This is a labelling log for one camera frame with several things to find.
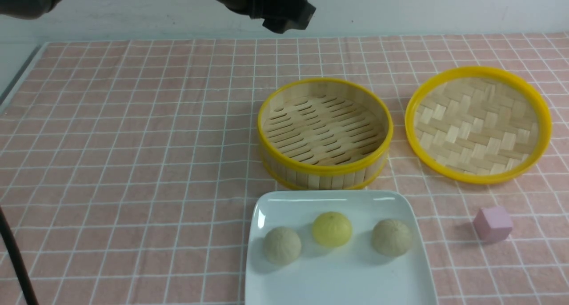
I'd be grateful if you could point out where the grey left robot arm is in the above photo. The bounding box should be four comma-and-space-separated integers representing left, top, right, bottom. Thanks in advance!
0, 0, 316, 34

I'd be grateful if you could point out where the beige steamed bun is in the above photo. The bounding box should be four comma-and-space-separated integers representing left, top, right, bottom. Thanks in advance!
371, 219, 414, 258
263, 226, 302, 266

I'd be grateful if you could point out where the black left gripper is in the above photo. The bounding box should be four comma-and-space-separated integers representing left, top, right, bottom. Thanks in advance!
215, 0, 317, 34

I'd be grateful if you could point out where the yellow steamed bun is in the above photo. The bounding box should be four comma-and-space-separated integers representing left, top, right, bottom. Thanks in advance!
312, 212, 353, 248

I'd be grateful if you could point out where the white square plate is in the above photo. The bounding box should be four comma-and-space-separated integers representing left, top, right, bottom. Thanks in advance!
244, 190, 438, 305

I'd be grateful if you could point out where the yellow-rimmed woven steamer lid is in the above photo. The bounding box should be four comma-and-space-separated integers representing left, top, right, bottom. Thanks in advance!
405, 66, 553, 184

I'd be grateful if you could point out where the yellow-rimmed bamboo steamer basket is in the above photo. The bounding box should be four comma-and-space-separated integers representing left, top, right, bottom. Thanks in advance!
256, 78, 394, 190

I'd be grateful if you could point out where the pink checkered tablecloth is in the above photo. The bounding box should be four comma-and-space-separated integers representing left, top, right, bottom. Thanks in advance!
0, 33, 568, 305

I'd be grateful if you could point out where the pink cube block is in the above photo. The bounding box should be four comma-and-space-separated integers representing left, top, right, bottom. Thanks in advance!
472, 206, 513, 244

